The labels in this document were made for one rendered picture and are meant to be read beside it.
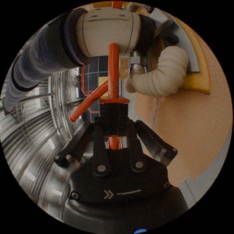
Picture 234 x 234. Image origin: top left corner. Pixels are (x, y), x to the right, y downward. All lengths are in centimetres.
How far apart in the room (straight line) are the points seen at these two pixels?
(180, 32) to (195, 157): 22
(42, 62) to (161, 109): 34
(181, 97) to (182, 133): 7
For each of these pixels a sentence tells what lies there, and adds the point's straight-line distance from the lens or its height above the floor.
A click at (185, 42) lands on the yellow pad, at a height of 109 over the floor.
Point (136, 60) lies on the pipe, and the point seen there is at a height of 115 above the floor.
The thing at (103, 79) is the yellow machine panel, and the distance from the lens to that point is 757.
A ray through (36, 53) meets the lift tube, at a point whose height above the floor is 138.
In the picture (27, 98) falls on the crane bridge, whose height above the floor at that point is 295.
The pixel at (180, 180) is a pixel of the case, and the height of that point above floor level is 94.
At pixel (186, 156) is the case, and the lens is 16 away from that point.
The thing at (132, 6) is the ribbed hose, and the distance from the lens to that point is 37.
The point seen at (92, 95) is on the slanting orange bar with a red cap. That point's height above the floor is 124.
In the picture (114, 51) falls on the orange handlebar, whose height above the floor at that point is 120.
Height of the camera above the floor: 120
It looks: 4 degrees down
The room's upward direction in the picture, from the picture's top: 92 degrees counter-clockwise
